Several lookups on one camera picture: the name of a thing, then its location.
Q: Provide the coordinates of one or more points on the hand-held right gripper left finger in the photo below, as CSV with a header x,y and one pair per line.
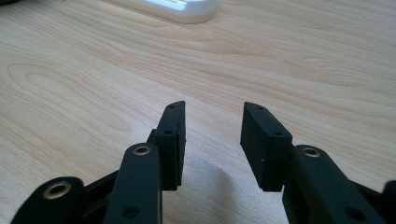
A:
x,y
140,180

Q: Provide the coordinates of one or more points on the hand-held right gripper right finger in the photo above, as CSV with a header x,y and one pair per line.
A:
x,y
314,183

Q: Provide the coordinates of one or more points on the white appliance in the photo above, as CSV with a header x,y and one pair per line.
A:
x,y
183,11

